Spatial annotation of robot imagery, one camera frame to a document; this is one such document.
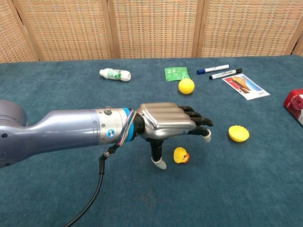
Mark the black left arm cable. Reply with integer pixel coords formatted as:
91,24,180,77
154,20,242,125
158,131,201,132
63,141,121,227

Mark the yellow scalloped cap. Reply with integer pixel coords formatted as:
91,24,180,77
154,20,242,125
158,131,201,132
228,125,250,143

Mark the red white package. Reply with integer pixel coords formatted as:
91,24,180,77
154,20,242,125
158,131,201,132
283,88,303,126

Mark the picture card with white border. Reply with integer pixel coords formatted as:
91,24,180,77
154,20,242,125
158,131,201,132
221,73,271,101

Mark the woven wooden folding screen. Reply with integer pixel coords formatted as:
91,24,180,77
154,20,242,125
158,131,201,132
0,0,303,64

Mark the black-capped white marker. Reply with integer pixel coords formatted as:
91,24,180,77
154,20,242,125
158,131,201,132
209,68,243,80

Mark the green square packet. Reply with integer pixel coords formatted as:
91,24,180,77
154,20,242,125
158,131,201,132
164,67,191,81

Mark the blue-capped white marker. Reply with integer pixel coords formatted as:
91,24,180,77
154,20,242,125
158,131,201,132
196,64,230,75

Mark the yellow ball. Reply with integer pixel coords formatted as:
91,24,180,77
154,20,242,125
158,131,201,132
178,78,196,96

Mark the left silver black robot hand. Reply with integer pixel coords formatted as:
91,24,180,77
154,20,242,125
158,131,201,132
134,102,214,171

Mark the blue table cloth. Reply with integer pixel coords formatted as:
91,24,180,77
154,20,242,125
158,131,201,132
0,54,303,227

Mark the white green-label plastic bottle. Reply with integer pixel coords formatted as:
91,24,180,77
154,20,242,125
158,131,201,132
99,68,132,82

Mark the yellow rubber duck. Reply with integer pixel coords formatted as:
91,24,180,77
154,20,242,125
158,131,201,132
173,147,190,165

